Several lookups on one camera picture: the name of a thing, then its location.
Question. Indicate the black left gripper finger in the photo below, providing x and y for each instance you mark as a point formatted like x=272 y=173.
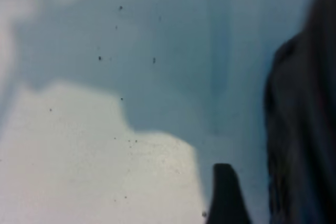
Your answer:
x=225 y=197

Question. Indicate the dark brown wicker basket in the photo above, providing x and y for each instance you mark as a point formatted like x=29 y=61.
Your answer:
x=302 y=129

